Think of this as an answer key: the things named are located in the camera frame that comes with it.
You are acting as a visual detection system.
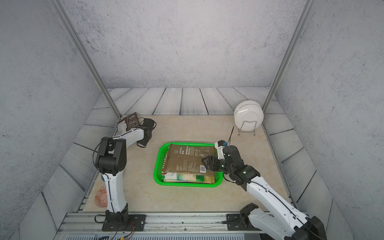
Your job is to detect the left aluminium frame post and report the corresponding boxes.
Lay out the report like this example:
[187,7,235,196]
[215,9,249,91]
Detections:
[49,0,122,118]

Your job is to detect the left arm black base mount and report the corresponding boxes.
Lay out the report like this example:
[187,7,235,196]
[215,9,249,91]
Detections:
[102,211,147,232]

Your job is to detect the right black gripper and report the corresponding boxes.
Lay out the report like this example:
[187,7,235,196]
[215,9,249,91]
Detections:
[201,155,235,176]

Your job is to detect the brown Lerna cassava bag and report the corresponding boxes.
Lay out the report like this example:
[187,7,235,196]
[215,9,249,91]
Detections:
[162,144,217,177]

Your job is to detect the green plastic mesh basket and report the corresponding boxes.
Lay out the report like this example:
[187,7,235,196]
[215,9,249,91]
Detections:
[154,142,224,188]

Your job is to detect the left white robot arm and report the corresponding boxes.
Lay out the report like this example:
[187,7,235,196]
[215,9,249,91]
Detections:
[93,118,157,215]

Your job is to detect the metal wire plate stand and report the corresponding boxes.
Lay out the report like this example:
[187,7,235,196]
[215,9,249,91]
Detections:
[238,121,258,136]

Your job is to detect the green Chuba cassava chips bag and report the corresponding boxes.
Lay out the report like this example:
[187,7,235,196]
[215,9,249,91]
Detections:
[161,173,216,184]

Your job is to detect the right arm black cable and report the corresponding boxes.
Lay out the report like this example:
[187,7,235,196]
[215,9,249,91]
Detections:
[226,125,235,147]

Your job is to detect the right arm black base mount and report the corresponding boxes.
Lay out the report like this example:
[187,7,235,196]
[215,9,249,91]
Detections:
[221,203,260,231]

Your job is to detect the aluminium frame post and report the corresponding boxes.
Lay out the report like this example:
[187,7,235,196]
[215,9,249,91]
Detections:
[263,0,315,113]
[49,0,122,118]

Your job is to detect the white plate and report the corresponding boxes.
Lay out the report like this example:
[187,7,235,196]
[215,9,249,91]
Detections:
[234,100,264,128]

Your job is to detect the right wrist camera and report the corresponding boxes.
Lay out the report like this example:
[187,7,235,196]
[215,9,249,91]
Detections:
[215,140,228,160]

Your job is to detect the red patterned bowl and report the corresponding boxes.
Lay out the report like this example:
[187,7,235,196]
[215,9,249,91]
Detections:
[94,186,108,208]

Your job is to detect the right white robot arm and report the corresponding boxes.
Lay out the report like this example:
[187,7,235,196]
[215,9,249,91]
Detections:
[202,141,327,240]

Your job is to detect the right aluminium frame post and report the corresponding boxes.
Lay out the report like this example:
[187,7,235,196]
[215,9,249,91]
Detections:
[263,0,315,113]

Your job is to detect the dark brown snack bag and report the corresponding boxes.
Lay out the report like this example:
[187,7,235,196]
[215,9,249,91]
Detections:
[117,113,139,136]

